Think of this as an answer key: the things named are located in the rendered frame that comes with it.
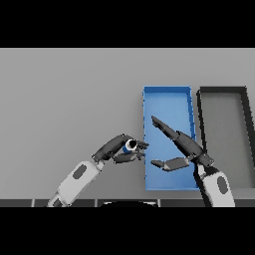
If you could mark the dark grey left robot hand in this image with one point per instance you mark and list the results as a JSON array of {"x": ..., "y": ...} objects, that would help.
[{"x": 113, "y": 146}]

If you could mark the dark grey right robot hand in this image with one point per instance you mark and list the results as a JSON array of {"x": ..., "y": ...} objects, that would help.
[{"x": 186, "y": 144}]

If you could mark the blue pipe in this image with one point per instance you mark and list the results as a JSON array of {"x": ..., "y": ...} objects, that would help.
[{"x": 130, "y": 145}]

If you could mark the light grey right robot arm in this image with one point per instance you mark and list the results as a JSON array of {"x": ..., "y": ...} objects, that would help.
[{"x": 215, "y": 187}]

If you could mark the blue bin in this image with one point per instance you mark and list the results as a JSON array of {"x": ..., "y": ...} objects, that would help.
[{"x": 167, "y": 109}]

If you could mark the dark grey bin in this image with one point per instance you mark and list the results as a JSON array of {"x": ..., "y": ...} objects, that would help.
[{"x": 224, "y": 132}]

